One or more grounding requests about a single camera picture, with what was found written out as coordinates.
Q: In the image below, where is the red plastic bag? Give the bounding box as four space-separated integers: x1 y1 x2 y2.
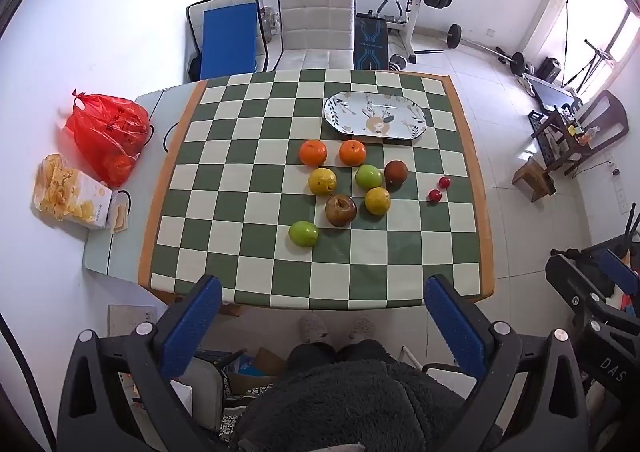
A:
64 88 153 188

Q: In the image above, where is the orange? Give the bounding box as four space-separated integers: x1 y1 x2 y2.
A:
299 139 328 167
339 139 367 166

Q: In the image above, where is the small wooden stool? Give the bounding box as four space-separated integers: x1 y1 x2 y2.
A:
512 156 557 203

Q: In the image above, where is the black speaker box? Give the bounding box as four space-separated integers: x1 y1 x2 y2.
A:
537 57 562 83

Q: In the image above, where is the grey fuzzy slipper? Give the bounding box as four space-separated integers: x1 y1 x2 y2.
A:
348 316 376 344
299 315 329 344

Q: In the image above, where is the thin black cable loop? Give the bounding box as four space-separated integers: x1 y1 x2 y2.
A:
162 121 182 153

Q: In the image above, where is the green apple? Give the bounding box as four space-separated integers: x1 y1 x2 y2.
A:
355 164 384 190
288 221 320 248

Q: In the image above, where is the white padded chair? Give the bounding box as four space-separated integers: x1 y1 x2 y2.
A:
274 0 358 72

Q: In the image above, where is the cardboard box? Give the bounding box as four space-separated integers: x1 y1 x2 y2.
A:
229 347 287 399

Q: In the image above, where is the person's dark fleece clothing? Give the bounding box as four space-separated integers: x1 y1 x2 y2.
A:
232 339 481 452

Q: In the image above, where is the yellow citrus fruit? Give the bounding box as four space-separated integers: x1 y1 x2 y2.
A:
364 187 392 216
308 167 338 196

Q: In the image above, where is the grey exercise handle frame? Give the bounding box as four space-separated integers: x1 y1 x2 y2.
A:
375 0 407 26

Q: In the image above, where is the blue folded mat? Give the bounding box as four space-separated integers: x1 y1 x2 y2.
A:
200 2 258 76

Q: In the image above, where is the dark red apple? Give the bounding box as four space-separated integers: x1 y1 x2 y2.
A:
384 159 409 186

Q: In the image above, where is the brown russet apple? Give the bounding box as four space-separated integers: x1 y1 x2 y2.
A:
325 193 358 227

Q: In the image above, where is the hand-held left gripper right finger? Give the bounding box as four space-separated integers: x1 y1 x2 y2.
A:
423 273 590 452

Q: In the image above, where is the black blue weight bench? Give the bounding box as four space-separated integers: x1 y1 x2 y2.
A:
353 15 390 70

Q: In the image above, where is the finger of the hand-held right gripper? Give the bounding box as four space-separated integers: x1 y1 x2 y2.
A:
545 253 626 329
600 249 640 294

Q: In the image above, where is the dark wooden side table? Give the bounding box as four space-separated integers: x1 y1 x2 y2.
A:
532 90 630 178

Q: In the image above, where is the white snack box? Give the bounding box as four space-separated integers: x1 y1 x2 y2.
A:
33 153 113 231

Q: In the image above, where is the small beige paper bag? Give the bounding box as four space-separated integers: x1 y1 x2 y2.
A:
107 189 132 234

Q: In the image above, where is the long barbell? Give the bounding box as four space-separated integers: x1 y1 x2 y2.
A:
446 23 525 74

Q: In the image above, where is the black tripod stand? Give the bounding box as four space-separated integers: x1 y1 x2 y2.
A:
565 37 621 94

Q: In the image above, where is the thick black cable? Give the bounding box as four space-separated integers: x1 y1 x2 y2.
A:
0 313 56 452

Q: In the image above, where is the oval floral ceramic plate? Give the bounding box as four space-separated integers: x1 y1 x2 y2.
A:
323 91 427 141

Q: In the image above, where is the glass jar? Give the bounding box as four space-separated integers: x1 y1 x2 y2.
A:
260 7 279 40

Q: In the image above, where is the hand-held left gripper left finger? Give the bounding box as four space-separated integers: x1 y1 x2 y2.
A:
57 273 223 452

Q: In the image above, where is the black hanging strap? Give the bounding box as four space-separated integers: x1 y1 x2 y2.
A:
562 0 574 83

